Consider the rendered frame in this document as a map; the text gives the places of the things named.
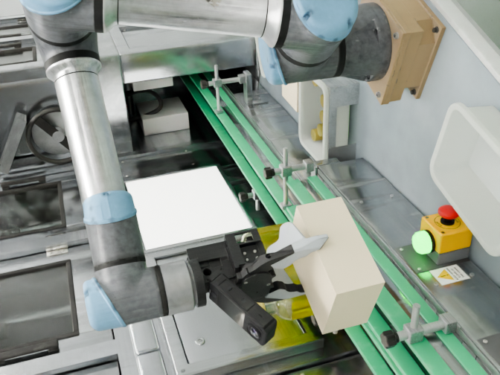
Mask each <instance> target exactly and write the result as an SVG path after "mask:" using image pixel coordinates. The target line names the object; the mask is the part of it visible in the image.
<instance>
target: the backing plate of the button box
mask: <svg viewBox="0 0 500 375"><path fill-rule="evenodd" d="M395 250H396V251H397V252H398V253H399V254H400V256H401V257H402V258H403V259H404V260H405V261H406V262H407V264H408V265H410V267H411V268H412V269H413V270H414V271H415V272H416V273H417V274H419V273H422V272H427V271H431V270H434V269H439V268H443V267H446V266H451V265H455V264H458V263H463V262H467V261H470V259H469V258H468V257H467V258H464V259H460V260H455V261H452V262H448V263H443V264H440V265H437V264H436V263H435V262H434V261H433V260H432V259H431V258H430V256H428V255H427V254H420V253H417V252H416V251H415V249H414V247H413V244H411V245H408V246H402V247H399V248H395Z"/></svg>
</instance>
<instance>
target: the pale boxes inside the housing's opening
mask: <svg viewBox="0 0 500 375"><path fill-rule="evenodd" d="M130 84H131V87H132V89H133V91H134V92H136V91H141V90H147V89H156V88H161V87H167V86H173V78H172V77H168V78H163V79H158V80H148V81H143V82H137V83H130ZM162 100H163V107H162V109H161V111H159V112H158V113H156V114H154V115H144V114H146V113H148V112H151V111H153V110H154V109H156V108H157V107H158V100H150V101H145V102H140V103H135V107H136V112H137V116H139V115H140V116H141V119H140V120H138V122H139V123H140V125H141V128H142V131H143V133H144V135H145V136H146V135H155V134H159V133H164V132H172V131H177V130H182V129H189V128H190V127H189V118H188V111H187V110H186V108H185V107H184V105H183V103H182V102H181V100H180V99H179V97H169V98H165V99H162Z"/></svg>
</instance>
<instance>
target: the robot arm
mask: <svg viewBox="0 0 500 375"><path fill-rule="evenodd" d="M19 1H20V2H21V4H22V8H23V11H24V14H25V18H26V20H27V24H28V27H29V29H30V31H31V34H32V36H33V38H34V41H35V43H36V46H37V48H38V49H39V52H40V55H41V58H42V61H43V64H44V66H45V73H46V76H47V78H48V79H50V80H52V81H54V85H55V88H56V92H57V97H58V101H59V105H60V111H61V114H62V119H63V123H64V127H65V133H66V136H67V139H68V145H69V149H70V153H71V158H72V162H73V165H74V172H75V175H76V178H77V184H78V188H79V192H80V197H81V201H82V204H83V213H84V219H83V221H84V223H85V224H86V230H87V235H88V239H89V246H90V250H91V254H92V261H93V265H94V278H92V279H91V280H88V281H85V282H84V284H83V294H84V298H85V303H86V311H87V315H88V318H89V323H90V325H91V327H92V328H93V329H94V330H96V331H102V330H109V329H114V328H118V327H126V326H127V325H131V324H136V323H140V322H143V321H149V320H152V319H155V318H161V317H164V316H168V315H174V314H177V313H183V312H187V311H190V310H194V308H195V307H203V306H206V304H207V298H206V293H208V292H209V298H210V299H211V300H212V301H213V302H214V303H215V304H216V305H217V306H218V307H219V308H220V309H221V310H222V311H224V312H225V313H226V314H227V315H228V316H229V317H230V318H232V319H233V320H234V321H235V322H236V323H237V324H238V325H240V326H241V327H242V328H243V329H244V330H245V331H246V332H247V333H248V334H249V335H250V336H251V337H252V338H253V339H255V340H256V341H257V342H258V343H259V344H260V345H265V344H266V343H267V342H268V341H269V340H271V339H272V338H273V337H274V336H275V331H276V327H277V320H276V319H275V318H274V317H272V316H271V315H270V314H269V313H268V312H267V311H265V310H264V308H262V307H261V306H260V305H259V304H258V303H267V302H273V301H282V300H283V299H288V298H294V297H297V296H300V295H305V291H304V288H303V287H302V284H295V283H293V282H292V280H291V279H290V277H289V276H288V274H287V273H286V272H285V270H284V269H285V268H286V267H288V266H290V265H292V264H293V263H294V262H295V261H296V260H298V259H300V258H302V257H306V256H307V255H308V254H310V253H312V252H314V251H316V250H320V249H321V247H322V246H323V245H324V244H325V242H326V241H327V239H328V238H329V237H328V236H327V234H322V235H317V236H313V237H309V238H306V237H305V236H304V235H303V234H302V233H301V232H300V231H299V230H298V229H297V227H296V226H295V225H294V224H293V223H292V222H285V223H284V224H283V225H282V226H281V227H280V234H279V239H278V241H277V242H276V243H273V244H272V245H270V247H268V248H267V251H266V250H265V247H264V245H263V242H262V241H261V238H260V235H259V232H258V230H257V228H253V229H249V230H245V231H239V232H235V233H231V234H225V236H224V241H222V242H219V243H212V244H208V245H205V246H198V247H194V248H191V249H186V252H187V262H186V261H185V260H177V261H174V262H170V263H164V264H161V265H157V266H151V267H147V265H146V259H145V254H144V247H143V243H142V239H141V232H140V228H139V224H138V218H137V209H136V208H135V204H134V201H133V198H132V194H131V193H129V192H128V191H126V190H125V187H124V181H123V177H122V174H121V168H120V165H119V161H118V156H117V152H116V149H115V143H114V140H113V136H112V131H111V127H110V124H109V118H108V115H107V111H106V106H105V102H104V99H103V93H102V90H101V86H100V81H99V77H98V73H99V72H100V70H101V68H102V65H101V61H100V55H99V50H98V43H97V33H107V32H108V31H109V30H110V29H112V28H113V27H114V26H116V25H129V26H137V27H146V28H161V29H171V30H179V31H195V32H203V33H219V34H228V35H236V36H253V37H258V44H259V51H260V59H261V63H262V66H263V71H264V74H265V76H266V79H267V80H268V82H269V83H271V84H272V85H283V84H284V85H285V86H286V85H287V84H289V83H300V82H305V81H311V80H321V79H327V78H332V77H346V78H350V79H354V80H361V81H365V82H370V81H377V80H381V79H382V78H383V77H384V76H385V75H386V73H387V71H388V68H389V65H390V62H391V53H392V39H391V29H390V25H389V23H388V19H387V16H386V15H385V12H384V10H383V9H382V8H381V7H380V6H379V5H378V4H377V3H375V2H368V3H362V4H358V0H19ZM250 232H251V236H250V237H246V241H245V242H241V241H240V242H237V241H236V239H235V236H236V235H240V234H246V233H250ZM252 238H253V239H252ZM256 302H257V303H256Z"/></svg>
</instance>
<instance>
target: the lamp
mask: <svg viewBox="0 0 500 375"><path fill-rule="evenodd" d="M412 243H413V247H414V249H415V251H416V252H417V253H420V254H427V253H432V252H434V250H435V239H434V236H433V234H432V233H431V231H429V230H427V229H426V230H422V231H418V232H416V233H415V234H414V236H413V237H412Z"/></svg>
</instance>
